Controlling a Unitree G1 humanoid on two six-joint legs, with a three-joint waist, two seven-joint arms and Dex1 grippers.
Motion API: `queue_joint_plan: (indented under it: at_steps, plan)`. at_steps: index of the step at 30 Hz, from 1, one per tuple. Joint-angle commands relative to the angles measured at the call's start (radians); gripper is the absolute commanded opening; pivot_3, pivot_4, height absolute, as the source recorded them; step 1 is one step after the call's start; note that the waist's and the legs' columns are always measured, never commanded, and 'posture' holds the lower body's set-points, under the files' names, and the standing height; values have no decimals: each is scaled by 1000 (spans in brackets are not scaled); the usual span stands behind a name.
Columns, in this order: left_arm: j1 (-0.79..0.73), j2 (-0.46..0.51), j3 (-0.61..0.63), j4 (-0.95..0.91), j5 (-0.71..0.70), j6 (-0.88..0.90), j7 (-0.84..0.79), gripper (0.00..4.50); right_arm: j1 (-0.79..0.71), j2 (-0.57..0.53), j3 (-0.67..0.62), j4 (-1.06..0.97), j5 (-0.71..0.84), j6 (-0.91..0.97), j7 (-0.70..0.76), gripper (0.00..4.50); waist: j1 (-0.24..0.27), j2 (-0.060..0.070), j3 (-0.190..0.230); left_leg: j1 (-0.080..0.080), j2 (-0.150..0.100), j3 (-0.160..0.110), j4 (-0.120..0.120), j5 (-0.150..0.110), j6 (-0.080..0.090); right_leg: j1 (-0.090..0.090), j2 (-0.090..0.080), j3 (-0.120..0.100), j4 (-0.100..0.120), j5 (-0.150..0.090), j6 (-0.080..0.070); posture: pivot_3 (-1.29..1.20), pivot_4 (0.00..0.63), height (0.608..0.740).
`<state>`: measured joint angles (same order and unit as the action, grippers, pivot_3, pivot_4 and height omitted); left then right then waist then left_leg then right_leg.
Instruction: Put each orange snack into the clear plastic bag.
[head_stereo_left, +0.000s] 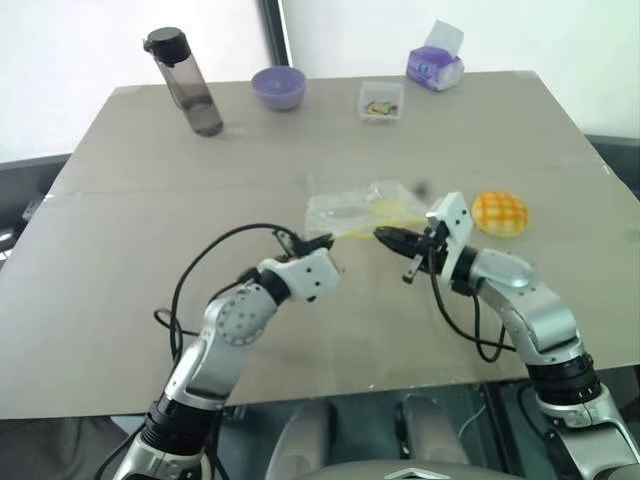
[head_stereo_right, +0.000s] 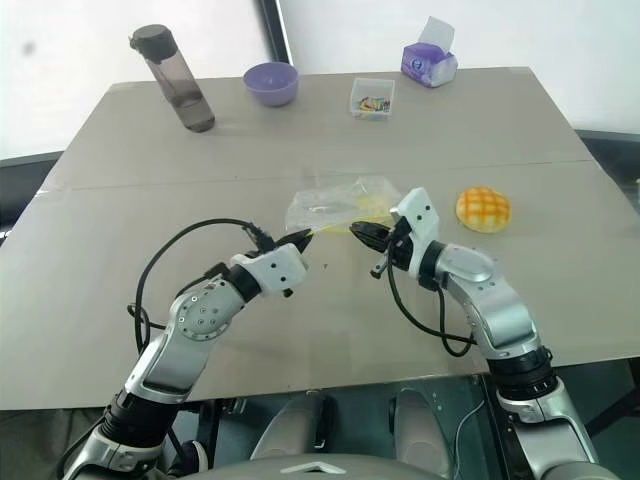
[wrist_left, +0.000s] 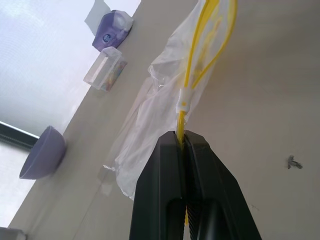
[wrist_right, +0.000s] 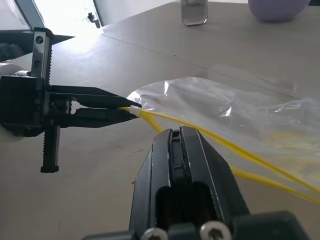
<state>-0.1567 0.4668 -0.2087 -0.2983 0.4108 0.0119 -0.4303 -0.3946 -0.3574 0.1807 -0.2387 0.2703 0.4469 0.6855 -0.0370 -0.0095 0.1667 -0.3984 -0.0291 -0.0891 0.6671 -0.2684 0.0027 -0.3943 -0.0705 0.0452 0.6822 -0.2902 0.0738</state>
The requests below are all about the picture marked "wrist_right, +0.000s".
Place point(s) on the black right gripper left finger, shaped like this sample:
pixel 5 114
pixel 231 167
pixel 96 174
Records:
pixel 160 162

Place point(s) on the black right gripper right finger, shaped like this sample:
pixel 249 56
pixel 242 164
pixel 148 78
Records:
pixel 207 170

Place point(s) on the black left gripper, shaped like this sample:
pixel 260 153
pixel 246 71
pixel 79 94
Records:
pixel 20 102

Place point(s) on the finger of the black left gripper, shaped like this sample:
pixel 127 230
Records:
pixel 100 118
pixel 100 96

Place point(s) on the clear yellow-zipper plastic bag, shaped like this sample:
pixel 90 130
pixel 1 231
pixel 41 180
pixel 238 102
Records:
pixel 225 105

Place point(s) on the small dark bottle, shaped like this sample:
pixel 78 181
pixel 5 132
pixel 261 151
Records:
pixel 95 21

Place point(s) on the clear glass jar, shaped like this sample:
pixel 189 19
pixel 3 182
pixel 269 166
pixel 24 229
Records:
pixel 194 13

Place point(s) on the purple round object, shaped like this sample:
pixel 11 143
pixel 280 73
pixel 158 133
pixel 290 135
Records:
pixel 272 10

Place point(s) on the dark slanted frame bar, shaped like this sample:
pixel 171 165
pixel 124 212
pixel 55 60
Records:
pixel 31 13

